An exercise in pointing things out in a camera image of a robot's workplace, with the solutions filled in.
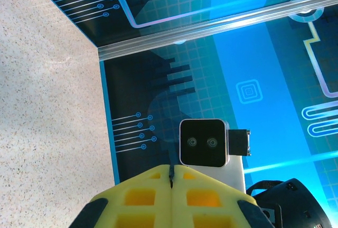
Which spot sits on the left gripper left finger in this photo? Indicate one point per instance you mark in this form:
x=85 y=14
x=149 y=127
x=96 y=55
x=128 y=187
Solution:
x=132 y=207

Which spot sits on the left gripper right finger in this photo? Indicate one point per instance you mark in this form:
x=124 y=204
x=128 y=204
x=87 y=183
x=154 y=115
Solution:
x=216 y=207

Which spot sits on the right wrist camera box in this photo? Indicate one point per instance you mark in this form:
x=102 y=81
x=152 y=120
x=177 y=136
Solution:
x=203 y=143

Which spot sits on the aluminium frame post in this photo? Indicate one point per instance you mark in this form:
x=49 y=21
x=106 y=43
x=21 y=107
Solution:
x=211 y=28

